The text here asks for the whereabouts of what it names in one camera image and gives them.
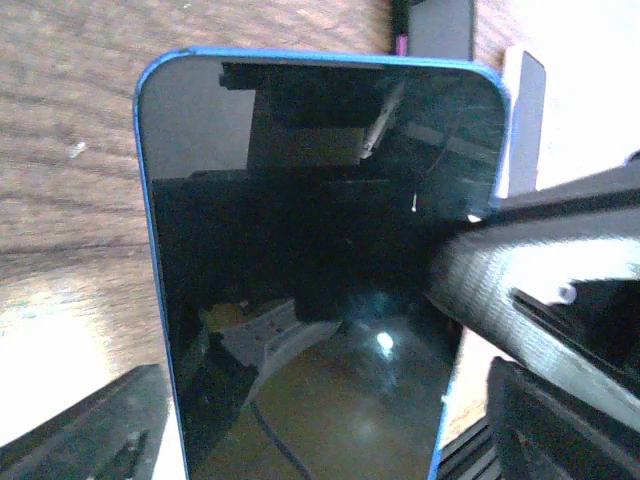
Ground black phone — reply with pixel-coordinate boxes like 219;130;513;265
390;0;475;61
133;46;510;479

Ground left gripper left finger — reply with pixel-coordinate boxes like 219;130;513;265
1;364;168;479

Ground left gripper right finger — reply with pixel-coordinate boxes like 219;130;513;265
487;357;639;479

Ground pink phone case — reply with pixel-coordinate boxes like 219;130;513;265
497;45;547;198

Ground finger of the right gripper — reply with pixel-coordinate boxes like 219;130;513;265
426;235;639;429
489;164;639;235

